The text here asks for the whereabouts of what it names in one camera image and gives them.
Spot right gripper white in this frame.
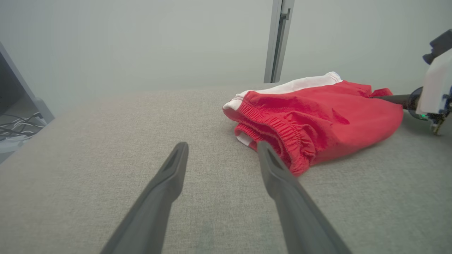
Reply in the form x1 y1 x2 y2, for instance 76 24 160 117
370 48 452 115

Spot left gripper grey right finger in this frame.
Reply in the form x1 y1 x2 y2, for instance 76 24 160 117
257 141 352 254

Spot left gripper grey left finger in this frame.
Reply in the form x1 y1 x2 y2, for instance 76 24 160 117
101 142 189 254

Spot red shorts white side panels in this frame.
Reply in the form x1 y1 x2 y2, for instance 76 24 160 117
222 72 404 177

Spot black computer tower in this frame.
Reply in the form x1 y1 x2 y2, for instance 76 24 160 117
0 53 32 115

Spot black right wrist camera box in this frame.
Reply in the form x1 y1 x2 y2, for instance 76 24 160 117
422 29 452 65

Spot grey metal partition post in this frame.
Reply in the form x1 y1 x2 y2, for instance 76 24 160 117
264 0 295 83

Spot grey partition end frame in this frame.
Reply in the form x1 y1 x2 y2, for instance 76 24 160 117
0 42 55 124

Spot tangled floor cables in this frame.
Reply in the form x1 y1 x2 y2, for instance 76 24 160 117
0 111 44 142

